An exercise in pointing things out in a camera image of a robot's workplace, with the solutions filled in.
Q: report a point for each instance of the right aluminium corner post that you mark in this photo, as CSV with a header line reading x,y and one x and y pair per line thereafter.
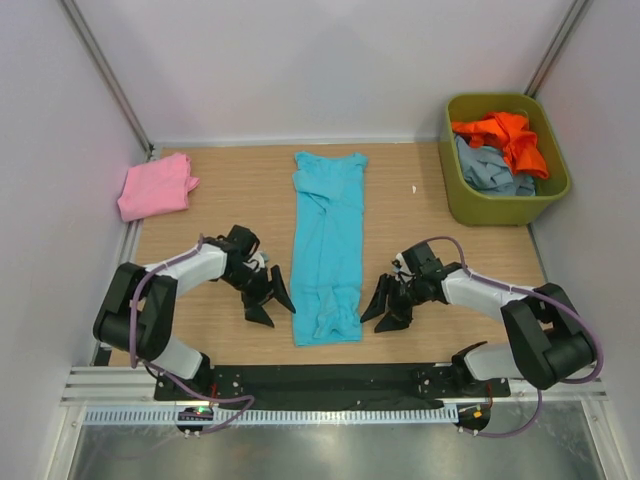
x,y
571,21

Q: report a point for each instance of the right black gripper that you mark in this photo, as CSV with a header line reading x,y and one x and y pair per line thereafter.
x,y
378,302

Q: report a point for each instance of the aluminium corner post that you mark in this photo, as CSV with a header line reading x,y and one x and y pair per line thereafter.
x,y
83,31
571,21

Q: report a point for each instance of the grey blue t shirt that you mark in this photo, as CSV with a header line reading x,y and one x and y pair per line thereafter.
x,y
485,171

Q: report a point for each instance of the cyan t shirt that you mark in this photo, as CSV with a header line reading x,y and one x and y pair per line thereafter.
x,y
327,263

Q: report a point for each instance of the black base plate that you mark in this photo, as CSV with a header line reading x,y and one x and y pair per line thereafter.
x,y
365,387

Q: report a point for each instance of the orange t shirt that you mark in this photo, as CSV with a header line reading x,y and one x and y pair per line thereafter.
x,y
511,134

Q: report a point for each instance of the pink folded t shirt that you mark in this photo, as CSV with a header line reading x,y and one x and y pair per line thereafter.
x,y
157,187

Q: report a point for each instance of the olive green plastic bin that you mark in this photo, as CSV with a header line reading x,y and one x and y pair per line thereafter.
x,y
472,208

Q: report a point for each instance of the white slotted cable duct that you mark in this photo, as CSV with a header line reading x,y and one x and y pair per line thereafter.
x,y
197,416

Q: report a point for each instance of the left aluminium corner post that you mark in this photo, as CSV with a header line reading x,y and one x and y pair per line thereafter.
x,y
83,31

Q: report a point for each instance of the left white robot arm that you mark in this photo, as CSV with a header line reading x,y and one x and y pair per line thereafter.
x,y
137,313

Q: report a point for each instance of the aluminium front rail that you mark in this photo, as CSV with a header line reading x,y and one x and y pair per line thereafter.
x,y
119,384

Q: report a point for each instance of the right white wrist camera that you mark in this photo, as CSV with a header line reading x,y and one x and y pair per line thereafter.
x,y
401,269

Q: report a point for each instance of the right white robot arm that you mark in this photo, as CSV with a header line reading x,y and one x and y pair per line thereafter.
x,y
547,340

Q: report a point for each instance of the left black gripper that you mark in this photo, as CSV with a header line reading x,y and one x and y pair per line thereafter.
x,y
274,288

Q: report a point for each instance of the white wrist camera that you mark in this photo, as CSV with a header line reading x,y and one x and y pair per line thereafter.
x,y
401,269
258,260

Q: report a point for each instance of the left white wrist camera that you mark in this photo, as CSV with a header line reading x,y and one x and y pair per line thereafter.
x,y
258,260

